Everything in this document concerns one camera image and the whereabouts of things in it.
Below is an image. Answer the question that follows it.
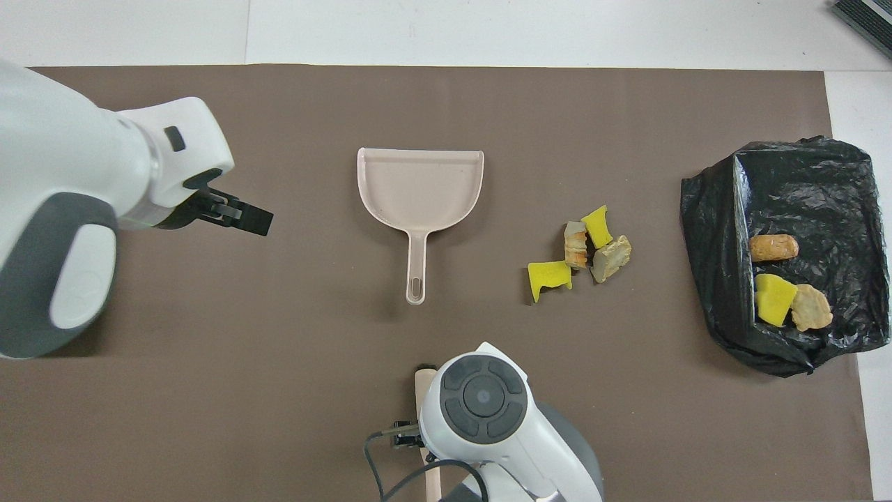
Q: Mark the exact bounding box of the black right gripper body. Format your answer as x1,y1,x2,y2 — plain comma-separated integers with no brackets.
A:
392,420,426,448

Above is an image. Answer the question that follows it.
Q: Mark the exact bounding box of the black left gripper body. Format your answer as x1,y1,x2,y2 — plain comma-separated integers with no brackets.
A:
159,183,232,231

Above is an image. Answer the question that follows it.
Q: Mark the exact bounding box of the beige brush with black bristles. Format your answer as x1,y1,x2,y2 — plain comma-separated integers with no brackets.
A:
415,368,443,502

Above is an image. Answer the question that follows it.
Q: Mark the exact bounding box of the beige plastic dustpan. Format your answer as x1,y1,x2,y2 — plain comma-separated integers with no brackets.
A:
357,147,485,306

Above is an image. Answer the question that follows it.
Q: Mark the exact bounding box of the notched yellow sponge piece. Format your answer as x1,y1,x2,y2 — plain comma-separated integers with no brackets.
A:
528,260,574,304

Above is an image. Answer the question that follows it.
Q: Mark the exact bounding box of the orange white bread slice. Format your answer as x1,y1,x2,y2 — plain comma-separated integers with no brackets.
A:
563,221,590,269

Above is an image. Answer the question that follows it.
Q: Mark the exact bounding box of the beige grey foam chunk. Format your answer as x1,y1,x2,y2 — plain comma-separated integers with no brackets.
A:
591,235,633,284

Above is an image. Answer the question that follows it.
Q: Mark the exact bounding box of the small yellow sponge piece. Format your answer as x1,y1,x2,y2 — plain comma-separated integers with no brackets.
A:
580,205,614,249

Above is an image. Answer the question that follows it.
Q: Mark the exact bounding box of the yellow sponge chunk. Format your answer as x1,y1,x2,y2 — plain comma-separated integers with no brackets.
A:
755,273,799,327

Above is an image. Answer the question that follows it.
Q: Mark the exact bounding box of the brown bread roll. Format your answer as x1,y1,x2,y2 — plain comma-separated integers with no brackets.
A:
749,234,800,263

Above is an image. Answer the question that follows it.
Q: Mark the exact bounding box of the pale beige bread piece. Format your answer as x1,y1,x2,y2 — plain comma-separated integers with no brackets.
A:
791,283,833,333

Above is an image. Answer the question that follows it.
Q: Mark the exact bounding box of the bin with black bag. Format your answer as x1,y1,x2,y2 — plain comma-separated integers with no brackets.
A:
681,137,891,378

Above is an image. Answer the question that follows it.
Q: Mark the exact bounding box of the brown table mat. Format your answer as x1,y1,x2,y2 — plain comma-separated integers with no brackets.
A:
26,65,874,502

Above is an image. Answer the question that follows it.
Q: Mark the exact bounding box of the dark ribbed device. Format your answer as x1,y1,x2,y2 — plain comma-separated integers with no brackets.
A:
833,0,892,60

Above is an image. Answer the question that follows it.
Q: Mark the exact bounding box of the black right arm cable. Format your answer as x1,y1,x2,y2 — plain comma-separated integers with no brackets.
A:
364,431,489,502

